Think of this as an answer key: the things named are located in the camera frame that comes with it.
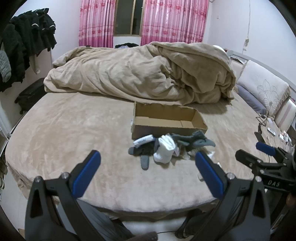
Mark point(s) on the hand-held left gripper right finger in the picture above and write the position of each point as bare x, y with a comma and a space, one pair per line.
209, 173

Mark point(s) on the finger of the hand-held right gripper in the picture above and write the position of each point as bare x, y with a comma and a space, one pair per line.
246, 158
266, 148

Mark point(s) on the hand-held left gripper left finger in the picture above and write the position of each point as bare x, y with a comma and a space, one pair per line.
89, 171

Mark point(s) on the dark grey sock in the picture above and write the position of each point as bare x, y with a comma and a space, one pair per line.
196, 140

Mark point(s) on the white socks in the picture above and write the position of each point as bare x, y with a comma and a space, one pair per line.
165, 148

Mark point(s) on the black sock grey sole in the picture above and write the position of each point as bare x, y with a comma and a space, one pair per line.
145, 150

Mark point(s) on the white blue packet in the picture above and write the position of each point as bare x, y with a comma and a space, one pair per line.
143, 141

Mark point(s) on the brown cardboard box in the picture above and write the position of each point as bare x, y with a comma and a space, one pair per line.
144, 132

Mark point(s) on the round bed beige sheet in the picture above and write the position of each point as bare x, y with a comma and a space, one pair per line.
69, 139

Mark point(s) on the striped white pink cushion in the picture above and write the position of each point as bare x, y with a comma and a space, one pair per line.
285, 113

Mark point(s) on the grey pillow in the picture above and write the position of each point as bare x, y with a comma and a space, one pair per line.
251, 99

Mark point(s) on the white embroidered cushion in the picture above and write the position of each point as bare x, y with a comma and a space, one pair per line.
261, 85

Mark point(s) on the black suitcase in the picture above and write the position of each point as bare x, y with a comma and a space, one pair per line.
30, 95

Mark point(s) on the grey bed headboard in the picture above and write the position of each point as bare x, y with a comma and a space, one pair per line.
235, 53

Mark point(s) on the beige fleece blanket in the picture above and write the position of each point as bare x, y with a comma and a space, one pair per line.
138, 74

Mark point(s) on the white quilt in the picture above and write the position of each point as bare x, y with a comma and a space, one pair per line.
219, 48

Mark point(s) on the pale hanging garment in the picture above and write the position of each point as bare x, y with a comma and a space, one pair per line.
35, 64

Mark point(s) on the dark cloth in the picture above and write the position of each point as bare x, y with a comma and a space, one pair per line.
126, 45

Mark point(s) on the grey knit garment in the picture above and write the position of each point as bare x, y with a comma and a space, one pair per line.
4, 67

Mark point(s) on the black hanging clothes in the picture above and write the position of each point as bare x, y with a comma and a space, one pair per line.
25, 39

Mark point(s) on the pink floral curtain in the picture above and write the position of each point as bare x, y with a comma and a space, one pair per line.
173, 20
97, 23

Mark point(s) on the dark window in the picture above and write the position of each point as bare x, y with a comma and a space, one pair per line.
128, 18

